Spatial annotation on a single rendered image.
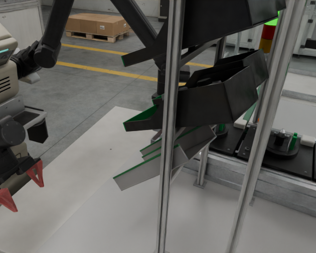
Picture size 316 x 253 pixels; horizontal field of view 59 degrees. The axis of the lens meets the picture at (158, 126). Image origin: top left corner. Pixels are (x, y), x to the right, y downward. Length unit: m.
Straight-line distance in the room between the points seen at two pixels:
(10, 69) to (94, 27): 5.44
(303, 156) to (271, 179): 0.18
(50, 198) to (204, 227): 0.50
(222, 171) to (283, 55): 0.64
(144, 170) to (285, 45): 0.42
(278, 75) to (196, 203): 0.61
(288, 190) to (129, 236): 0.52
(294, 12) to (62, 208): 0.82
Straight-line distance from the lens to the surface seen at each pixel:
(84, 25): 6.63
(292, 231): 0.99
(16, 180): 1.23
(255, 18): 0.47
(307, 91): 2.06
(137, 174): 0.72
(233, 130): 1.17
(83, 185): 1.04
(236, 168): 1.00
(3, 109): 1.11
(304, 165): 1.08
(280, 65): 0.46
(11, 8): 5.10
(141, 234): 0.87
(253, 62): 0.68
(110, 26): 6.31
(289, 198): 1.03
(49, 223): 0.94
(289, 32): 0.45
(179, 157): 0.60
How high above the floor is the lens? 1.54
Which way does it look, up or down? 30 degrees down
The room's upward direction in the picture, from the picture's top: 3 degrees clockwise
